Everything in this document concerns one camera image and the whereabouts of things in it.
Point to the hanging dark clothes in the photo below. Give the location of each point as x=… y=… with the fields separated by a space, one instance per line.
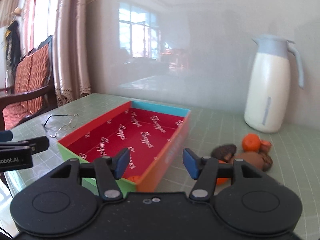
x=13 y=48

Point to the orange mandarin front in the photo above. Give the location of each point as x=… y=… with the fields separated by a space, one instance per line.
x=134 y=179

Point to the thin metal eyeglasses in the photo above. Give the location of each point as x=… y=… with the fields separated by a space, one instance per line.
x=58 y=126

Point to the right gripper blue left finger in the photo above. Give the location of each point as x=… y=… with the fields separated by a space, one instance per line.
x=107 y=171

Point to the brown kiwi fruit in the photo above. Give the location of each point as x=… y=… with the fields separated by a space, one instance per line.
x=253 y=158

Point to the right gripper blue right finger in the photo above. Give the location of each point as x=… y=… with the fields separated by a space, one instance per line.
x=203 y=170

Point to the small brown red-topped fruit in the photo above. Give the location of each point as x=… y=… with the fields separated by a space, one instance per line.
x=265 y=146

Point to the beige lace curtain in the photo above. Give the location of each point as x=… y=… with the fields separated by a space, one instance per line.
x=65 y=22

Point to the colourful open cardboard box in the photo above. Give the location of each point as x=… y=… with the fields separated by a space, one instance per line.
x=153 y=133

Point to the orange mandarin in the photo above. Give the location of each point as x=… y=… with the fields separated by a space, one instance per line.
x=134 y=179
x=251 y=143
x=221 y=181

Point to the wooden armchair red cushion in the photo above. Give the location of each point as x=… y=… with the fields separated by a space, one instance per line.
x=33 y=90

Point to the green grid tablecloth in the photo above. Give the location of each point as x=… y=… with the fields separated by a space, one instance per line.
x=292 y=154

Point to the white grey thermos jug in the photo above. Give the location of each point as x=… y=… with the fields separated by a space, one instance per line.
x=269 y=85

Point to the dark walnut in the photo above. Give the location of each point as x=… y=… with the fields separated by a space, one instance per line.
x=268 y=162

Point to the straw hat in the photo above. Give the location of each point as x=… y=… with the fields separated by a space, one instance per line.
x=17 y=12

